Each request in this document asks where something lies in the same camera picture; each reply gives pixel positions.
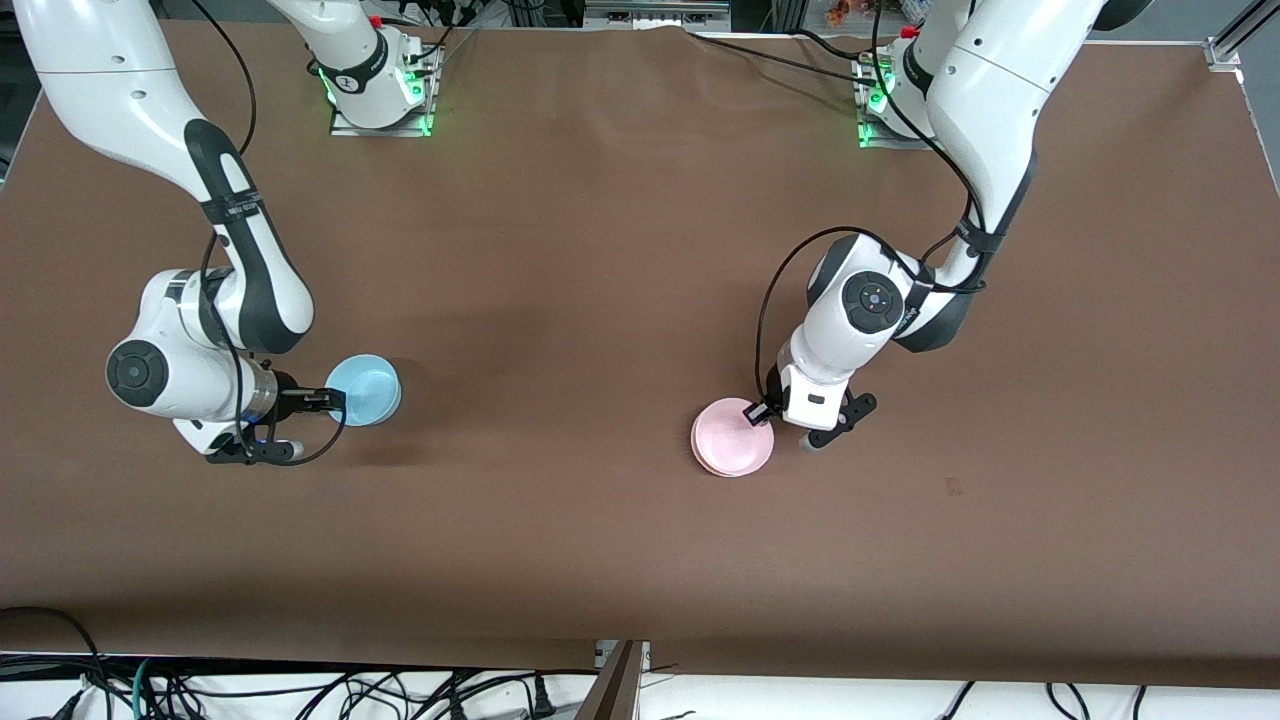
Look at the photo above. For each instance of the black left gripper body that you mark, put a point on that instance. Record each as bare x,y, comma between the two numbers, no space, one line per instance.
771,393

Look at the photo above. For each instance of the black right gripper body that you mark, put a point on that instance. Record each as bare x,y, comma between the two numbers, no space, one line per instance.
287,396

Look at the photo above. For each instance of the pink bowl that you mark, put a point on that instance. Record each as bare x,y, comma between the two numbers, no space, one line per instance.
730,445

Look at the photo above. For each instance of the blue bowl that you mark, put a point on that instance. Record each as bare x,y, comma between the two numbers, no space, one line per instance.
368,392

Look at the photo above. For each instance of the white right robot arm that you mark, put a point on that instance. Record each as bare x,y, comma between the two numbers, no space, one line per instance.
110,90

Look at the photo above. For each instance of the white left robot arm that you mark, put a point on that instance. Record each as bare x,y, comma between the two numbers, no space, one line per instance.
1000,90

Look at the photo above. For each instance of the brown table cover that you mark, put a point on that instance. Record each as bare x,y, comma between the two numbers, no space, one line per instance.
600,250

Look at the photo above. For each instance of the metal table leg profile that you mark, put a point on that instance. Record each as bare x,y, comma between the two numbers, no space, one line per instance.
615,690

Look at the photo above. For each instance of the black power plug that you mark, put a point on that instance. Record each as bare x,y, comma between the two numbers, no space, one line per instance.
542,700

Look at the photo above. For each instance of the orange background object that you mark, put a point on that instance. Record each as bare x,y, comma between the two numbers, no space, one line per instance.
845,12

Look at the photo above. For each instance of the aluminium corner profile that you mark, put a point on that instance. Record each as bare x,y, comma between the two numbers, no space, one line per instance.
1225,45

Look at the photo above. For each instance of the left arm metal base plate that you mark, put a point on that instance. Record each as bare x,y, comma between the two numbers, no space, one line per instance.
885,143

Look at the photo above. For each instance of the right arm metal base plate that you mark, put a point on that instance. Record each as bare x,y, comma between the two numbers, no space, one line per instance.
345,128

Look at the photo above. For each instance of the white metal bracket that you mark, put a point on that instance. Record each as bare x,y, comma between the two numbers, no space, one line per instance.
605,655

